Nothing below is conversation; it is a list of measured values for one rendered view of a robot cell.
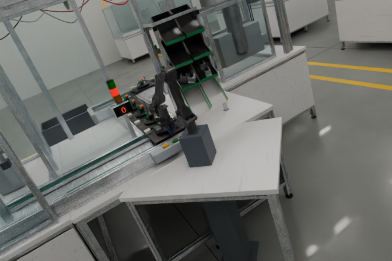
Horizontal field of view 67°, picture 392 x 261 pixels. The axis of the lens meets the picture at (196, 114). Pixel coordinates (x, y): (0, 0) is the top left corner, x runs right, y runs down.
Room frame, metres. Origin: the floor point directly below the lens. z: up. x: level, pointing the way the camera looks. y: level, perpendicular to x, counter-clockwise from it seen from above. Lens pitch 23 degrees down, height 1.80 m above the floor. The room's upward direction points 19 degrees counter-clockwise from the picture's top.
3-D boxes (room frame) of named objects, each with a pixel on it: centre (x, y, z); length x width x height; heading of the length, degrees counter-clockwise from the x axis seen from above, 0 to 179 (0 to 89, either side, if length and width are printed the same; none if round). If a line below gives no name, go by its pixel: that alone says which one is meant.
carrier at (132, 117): (2.38, 0.42, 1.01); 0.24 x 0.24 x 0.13; 21
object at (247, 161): (1.59, 0.03, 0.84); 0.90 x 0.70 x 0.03; 66
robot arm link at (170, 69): (1.57, 0.07, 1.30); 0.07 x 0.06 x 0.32; 130
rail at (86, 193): (1.67, 0.45, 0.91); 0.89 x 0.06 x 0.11; 111
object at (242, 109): (2.33, 0.40, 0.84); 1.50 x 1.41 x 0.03; 111
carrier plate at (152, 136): (1.91, 0.24, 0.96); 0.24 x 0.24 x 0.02; 21
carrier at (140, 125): (2.15, 0.33, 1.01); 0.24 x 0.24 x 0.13; 21
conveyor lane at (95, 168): (1.83, 0.53, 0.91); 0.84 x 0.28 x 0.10; 111
